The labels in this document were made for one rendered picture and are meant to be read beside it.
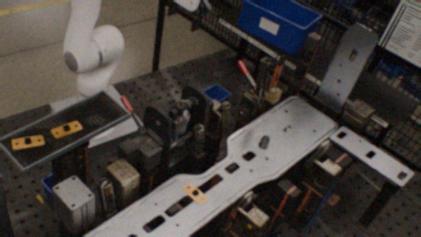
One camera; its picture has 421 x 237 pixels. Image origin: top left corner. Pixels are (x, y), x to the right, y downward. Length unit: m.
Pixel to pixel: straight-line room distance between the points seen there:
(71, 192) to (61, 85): 2.10
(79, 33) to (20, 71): 1.94
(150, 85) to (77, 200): 1.10
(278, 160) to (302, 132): 0.18
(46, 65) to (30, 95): 0.34
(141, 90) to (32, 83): 1.30
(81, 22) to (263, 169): 0.76
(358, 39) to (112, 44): 0.85
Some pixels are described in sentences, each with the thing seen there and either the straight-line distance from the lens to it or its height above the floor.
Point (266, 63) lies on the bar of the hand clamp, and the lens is 1.63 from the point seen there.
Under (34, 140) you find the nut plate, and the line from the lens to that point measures 1.33.
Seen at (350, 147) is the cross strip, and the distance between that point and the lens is 1.76.
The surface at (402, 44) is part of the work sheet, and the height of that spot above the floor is 1.20.
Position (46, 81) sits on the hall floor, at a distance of 3.36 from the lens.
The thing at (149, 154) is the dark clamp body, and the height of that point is 1.08.
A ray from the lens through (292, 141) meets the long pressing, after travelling 1.68.
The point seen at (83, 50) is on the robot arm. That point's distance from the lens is 1.55.
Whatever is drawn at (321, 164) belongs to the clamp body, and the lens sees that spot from 1.58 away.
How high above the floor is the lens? 2.12
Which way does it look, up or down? 46 degrees down
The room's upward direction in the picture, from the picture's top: 9 degrees clockwise
